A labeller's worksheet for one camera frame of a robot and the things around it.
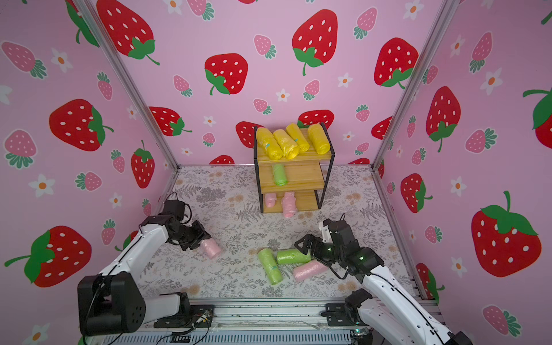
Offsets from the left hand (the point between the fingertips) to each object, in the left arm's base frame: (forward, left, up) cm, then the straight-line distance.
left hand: (210, 236), depth 85 cm
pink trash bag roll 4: (-11, -39, -6) cm, 41 cm away
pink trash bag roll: (-6, -2, +2) cm, 7 cm away
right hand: (-7, -37, +6) cm, 39 cm away
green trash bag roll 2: (-10, -25, -6) cm, 27 cm away
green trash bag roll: (+23, -28, +13) cm, 38 cm away
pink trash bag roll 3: (+18, -32, -3) cm, 37 cm away
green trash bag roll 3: (-6, -33, -4) cm, 34 cm away
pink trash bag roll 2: (+21, -23, -2) cm, 31 cm away
